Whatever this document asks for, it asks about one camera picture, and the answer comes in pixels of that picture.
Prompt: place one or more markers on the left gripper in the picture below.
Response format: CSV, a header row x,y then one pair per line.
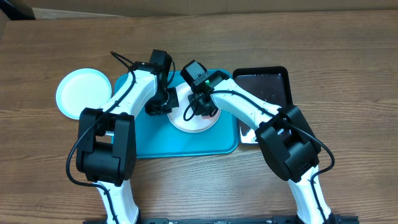
x,y
152,111

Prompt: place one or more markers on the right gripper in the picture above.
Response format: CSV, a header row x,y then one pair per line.
x,y
204,109

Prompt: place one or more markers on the white pink plate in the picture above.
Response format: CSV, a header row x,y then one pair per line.
x,y
194,125

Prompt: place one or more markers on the light blue plate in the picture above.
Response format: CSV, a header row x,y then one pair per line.
x,y
80,89

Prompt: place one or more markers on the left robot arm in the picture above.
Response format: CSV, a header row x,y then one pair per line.
x,y
104,155

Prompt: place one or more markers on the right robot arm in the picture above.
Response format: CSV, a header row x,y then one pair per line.
x,y
287,143

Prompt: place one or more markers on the teal plastic tray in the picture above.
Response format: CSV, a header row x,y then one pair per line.
x,y
157,137

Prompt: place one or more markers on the black plastic tray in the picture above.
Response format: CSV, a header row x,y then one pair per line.
x,y
270,84

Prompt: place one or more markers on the dark object top left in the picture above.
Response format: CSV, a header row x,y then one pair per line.
x,y
17,10

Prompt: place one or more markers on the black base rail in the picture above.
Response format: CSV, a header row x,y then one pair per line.
x,y
335,219

